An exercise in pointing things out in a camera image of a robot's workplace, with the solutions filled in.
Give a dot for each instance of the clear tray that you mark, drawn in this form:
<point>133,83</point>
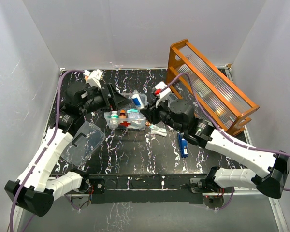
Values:
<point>172,97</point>

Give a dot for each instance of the white swab packet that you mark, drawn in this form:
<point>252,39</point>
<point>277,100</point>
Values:
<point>158,130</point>

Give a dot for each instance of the white blue gauze packet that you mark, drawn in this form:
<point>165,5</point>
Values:
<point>137,123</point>

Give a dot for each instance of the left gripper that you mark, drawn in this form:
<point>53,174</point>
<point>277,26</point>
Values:
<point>115,100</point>

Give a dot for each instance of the orange wooden shelf rack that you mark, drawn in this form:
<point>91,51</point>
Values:
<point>230,107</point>

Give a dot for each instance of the brown orange medicine bottle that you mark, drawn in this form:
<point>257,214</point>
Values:
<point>122,116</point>

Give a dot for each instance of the blue thermometer case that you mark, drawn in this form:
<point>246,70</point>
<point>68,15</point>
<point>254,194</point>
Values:
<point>183,146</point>

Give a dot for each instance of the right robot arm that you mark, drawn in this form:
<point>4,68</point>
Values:
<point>264,171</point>

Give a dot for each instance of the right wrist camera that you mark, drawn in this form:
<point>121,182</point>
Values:
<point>161,91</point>

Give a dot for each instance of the clear bag with tubing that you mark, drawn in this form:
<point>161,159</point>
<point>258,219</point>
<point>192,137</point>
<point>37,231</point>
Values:
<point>133,114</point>

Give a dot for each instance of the white green small bottle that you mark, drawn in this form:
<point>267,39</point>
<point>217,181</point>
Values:
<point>114,120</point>

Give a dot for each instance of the blue white tube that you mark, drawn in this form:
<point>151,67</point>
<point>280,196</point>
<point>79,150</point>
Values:
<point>137,99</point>

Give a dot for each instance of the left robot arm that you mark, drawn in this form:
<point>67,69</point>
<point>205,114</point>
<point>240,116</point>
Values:
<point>50,145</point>

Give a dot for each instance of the clear first aid box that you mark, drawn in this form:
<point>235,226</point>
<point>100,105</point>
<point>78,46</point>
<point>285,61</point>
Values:
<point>126,124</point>

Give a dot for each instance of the clear box lid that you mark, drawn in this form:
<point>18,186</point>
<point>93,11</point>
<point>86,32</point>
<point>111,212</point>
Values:
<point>86,141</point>

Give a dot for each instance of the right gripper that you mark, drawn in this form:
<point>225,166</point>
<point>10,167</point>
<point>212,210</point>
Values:
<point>151,113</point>

